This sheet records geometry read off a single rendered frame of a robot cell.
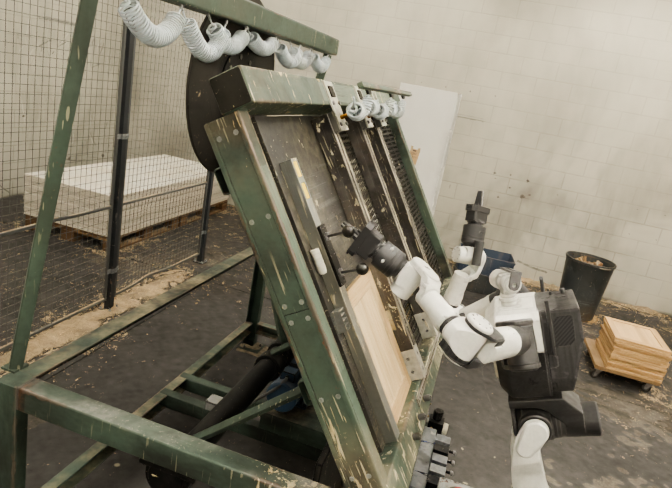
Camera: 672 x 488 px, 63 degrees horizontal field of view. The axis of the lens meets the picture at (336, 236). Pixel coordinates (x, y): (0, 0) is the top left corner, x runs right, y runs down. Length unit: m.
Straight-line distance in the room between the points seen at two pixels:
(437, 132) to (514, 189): 1.78
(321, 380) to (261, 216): 0.48
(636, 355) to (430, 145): 2.63
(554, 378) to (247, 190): 1.15
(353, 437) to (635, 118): 6.11
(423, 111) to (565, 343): 4.10
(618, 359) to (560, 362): 3.17
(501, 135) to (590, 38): 1.40
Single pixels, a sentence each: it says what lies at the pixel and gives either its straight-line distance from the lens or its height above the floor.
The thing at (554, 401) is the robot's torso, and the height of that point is 1.08.
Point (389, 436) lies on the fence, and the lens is 1.88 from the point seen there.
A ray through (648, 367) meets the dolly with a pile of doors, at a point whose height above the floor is 0.23.
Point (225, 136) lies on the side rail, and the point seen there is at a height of 1.76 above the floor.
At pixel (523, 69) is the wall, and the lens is 7.11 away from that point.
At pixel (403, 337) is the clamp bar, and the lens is 2.18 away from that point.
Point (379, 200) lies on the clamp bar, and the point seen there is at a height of 1.48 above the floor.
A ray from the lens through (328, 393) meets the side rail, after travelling 1.57.
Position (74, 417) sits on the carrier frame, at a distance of 2.08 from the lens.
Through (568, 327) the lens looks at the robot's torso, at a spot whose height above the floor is 1.35.
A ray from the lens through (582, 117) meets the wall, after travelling 7.16.
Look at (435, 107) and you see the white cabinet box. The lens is 5.72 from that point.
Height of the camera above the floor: 1.95
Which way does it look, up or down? 15 degrees down
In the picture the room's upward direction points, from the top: 11 degrees clockwise
